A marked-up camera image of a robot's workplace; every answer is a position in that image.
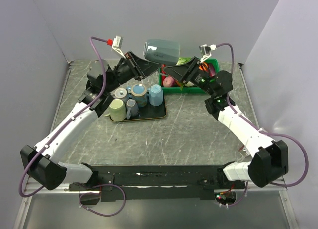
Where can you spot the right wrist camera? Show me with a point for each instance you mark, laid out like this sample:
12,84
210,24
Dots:
206,51

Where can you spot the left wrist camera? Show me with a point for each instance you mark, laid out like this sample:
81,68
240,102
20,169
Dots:
116,44

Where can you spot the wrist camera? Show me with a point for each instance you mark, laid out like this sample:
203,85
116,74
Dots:
116,44
206,51

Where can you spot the light blue faceted mug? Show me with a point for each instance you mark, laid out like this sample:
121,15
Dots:
155,95

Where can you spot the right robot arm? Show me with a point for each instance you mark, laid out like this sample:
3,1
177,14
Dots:
269,157

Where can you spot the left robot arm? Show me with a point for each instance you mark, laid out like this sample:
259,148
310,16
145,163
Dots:
42,162

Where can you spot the small packaged card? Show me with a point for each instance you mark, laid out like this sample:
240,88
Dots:
243,150

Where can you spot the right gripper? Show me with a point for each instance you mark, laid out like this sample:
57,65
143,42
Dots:
181,72

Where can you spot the orange toy pepper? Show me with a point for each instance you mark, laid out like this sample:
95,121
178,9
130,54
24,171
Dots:
204,67

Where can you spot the frosted grey mug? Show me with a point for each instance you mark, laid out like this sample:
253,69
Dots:
121,94

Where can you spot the green plastic crate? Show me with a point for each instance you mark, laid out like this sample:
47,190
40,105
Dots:
181,89

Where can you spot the light green mug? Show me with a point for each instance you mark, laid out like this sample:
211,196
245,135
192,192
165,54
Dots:
116,110

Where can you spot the small grey-blue mug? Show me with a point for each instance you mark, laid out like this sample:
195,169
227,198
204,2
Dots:
131,108

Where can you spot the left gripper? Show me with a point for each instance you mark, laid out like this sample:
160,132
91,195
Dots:
138,66

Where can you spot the blue patterned mug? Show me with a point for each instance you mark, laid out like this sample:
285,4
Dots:
139,94

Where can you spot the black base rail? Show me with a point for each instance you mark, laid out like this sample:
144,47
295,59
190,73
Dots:
135,182

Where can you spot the black serving tray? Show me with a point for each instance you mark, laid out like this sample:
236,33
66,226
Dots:
149,112

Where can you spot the purple toy onion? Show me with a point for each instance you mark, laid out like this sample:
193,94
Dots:
168,82

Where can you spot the large grey faceted mug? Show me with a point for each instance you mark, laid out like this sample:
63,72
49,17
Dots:
162,51

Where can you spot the toy cabbage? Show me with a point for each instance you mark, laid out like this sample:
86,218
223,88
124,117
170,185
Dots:
183,60

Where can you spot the white toy radish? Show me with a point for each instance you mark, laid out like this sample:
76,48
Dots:
189,84

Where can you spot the red toy bell pepper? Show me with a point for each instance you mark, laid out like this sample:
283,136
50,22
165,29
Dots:
212,73

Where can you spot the purple toy eggplant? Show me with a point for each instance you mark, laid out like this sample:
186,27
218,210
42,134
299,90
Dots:
211,67

